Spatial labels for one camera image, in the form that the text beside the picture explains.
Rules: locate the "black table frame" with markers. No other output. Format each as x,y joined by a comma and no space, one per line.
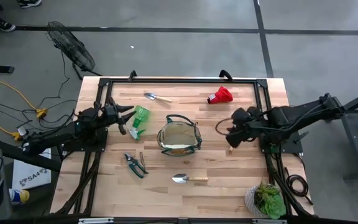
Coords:
182,80

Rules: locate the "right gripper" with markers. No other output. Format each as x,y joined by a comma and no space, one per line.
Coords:
247,121

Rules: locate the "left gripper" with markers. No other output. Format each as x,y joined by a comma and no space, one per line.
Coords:
110,115

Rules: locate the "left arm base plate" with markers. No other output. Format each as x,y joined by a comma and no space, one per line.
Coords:
98,143

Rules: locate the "red garden glove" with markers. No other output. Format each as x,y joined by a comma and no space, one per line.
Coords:
222,96

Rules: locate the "black floor fan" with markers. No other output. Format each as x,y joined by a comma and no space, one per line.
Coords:
70,46

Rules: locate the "cream green gardening bag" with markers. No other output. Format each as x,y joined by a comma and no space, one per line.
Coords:
179,133

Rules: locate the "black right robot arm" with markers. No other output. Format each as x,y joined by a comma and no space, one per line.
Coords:
303,116

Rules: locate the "silver metal bracket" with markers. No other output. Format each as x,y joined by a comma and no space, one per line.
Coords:
269,221
95,221

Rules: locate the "white printed box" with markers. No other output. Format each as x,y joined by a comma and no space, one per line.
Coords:
30,180

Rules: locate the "green pruning shears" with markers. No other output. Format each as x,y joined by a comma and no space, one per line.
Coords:
132,161

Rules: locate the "blue yellow bottle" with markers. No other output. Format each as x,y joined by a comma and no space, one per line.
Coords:
20,196

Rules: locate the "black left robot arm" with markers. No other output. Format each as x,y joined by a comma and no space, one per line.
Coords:
64,132

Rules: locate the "succulent in white pot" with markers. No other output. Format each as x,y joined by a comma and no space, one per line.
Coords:
269,202

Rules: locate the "person's shoe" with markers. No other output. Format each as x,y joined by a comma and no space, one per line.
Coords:
28,3
5,25

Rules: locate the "green spray bottle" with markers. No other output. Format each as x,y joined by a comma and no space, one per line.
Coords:
141,113

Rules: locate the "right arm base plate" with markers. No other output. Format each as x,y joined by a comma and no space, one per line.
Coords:
291,146

